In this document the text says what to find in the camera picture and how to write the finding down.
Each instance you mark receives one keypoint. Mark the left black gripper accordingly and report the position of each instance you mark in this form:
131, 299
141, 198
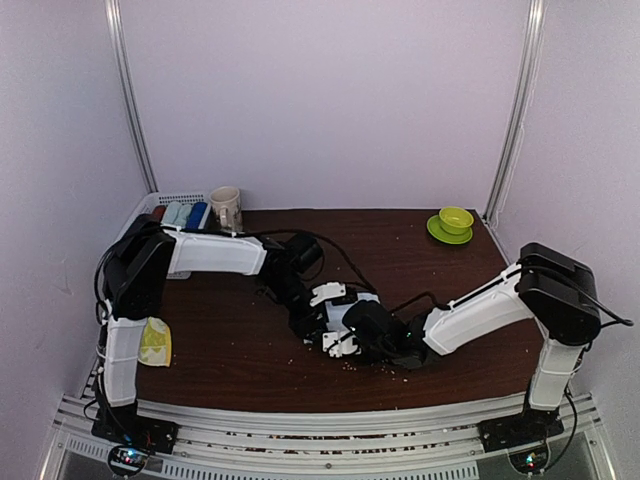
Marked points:
312, 323

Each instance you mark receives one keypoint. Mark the light blue towel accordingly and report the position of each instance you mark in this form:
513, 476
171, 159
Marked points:
335, 309
171, 212

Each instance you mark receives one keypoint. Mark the yellow green patterned towel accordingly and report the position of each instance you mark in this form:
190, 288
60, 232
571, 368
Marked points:
156, 344

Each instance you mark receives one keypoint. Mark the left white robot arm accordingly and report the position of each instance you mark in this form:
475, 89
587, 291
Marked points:
132, 277

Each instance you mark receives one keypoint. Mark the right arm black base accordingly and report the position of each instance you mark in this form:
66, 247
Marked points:
517, 430

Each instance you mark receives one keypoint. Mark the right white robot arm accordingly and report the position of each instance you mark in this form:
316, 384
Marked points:
543, 284

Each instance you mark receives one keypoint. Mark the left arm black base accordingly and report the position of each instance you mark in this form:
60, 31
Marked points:
143, 433

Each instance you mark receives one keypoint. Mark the green cup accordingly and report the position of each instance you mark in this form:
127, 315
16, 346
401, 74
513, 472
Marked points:
455, 220

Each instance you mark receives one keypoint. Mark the beige ceramic mug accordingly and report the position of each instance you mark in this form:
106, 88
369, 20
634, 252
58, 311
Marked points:
226, 204

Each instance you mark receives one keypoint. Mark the rolled dark blue towel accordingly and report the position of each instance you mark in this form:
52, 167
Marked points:
196, 215

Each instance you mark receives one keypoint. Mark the rolled pale teal towel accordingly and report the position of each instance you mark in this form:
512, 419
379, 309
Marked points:
183, 215

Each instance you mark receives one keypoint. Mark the rolled light blue towel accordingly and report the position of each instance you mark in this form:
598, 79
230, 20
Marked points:
171, 212

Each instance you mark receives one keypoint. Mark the rolled brown towel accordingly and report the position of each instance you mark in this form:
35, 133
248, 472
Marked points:
158, 212

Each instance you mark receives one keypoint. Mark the white plastic basket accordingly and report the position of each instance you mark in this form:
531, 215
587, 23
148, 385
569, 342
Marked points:
149, 202

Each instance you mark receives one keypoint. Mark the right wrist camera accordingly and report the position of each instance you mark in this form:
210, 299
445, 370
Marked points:
339, 344

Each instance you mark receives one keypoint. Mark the aluminium front rail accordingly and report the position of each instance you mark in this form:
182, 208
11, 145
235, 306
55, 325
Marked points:
422, 443

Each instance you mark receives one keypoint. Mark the right aluminium frame post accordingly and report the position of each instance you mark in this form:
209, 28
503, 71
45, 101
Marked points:
522, 96

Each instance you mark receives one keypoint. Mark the aluminium frame post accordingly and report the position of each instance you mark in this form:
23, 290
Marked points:
133, 119
522, 96

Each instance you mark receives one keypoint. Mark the left aluminium frame post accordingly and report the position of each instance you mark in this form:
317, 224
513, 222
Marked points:
133, 119

